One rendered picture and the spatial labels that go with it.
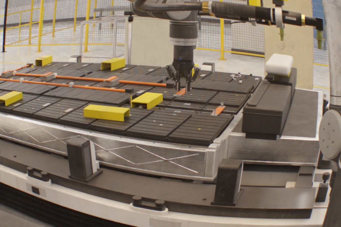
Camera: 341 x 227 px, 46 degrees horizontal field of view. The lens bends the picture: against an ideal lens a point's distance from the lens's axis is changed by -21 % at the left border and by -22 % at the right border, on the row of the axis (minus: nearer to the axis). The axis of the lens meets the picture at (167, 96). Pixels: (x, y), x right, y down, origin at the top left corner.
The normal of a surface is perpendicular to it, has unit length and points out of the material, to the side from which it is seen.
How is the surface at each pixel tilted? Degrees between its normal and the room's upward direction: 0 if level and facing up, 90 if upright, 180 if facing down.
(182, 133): 0
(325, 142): 90
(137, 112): 0
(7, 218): 0
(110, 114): 90
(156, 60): 90
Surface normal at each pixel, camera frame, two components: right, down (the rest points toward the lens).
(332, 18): -0.84, 0.07
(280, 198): 0.01, -0.97
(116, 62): 0.90, 0.11
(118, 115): -0.24, 0.22
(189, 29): 0.39, 0.22
